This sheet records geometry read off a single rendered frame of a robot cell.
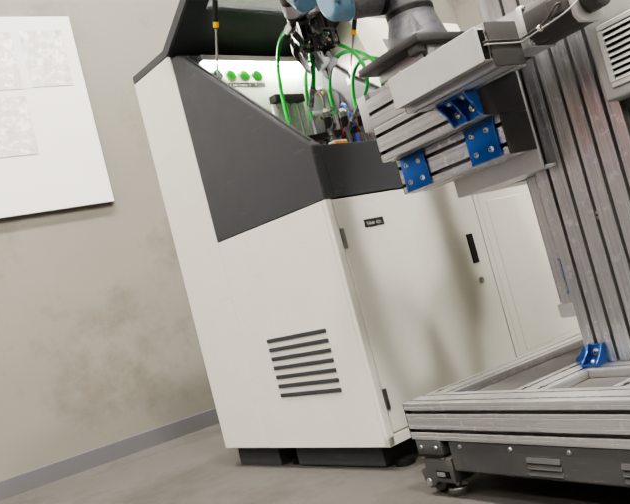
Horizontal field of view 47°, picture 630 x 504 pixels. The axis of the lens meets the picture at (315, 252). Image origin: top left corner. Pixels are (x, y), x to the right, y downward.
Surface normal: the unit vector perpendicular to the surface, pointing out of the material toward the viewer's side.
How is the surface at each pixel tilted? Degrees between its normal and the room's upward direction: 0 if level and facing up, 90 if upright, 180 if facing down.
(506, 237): 90
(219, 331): 90
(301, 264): 90
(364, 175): 90
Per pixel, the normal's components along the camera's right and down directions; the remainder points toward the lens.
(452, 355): 0.63, -0.21
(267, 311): -0.74, 0.16
